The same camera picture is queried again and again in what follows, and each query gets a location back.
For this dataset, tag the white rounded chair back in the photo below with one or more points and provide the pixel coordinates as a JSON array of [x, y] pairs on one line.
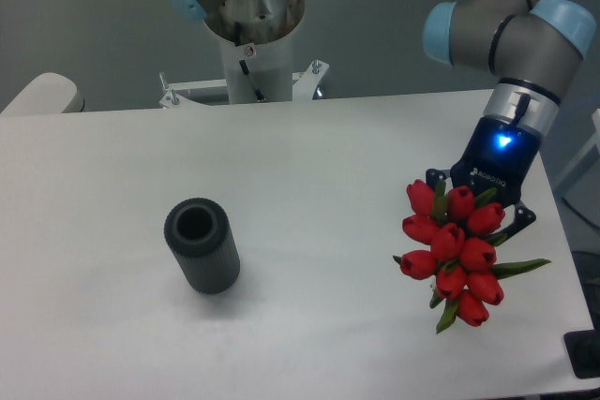
[[48, 93]]

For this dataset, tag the dark grey ribbed vase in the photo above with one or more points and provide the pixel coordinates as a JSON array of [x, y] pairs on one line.
[[199, 234]]

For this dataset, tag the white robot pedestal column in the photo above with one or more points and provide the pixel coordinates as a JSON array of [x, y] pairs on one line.
[[257, 36]]

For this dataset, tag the white pedestal base plate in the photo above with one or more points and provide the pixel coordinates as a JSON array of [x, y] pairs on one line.
[[304, 86]]

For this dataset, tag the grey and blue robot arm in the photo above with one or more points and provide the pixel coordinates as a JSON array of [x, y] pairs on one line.
[[534, 47]]

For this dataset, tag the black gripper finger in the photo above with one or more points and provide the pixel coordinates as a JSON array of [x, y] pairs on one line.
[[522, 219], [435, 176]]

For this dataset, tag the black device at table corner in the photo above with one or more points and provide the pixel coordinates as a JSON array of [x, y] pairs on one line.
[[583, 352]]

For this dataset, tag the red tulip bouquet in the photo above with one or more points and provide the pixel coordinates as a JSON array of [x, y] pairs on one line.
[[460, 235]]

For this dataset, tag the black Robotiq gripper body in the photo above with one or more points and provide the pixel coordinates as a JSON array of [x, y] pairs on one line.
[[506, 139]]

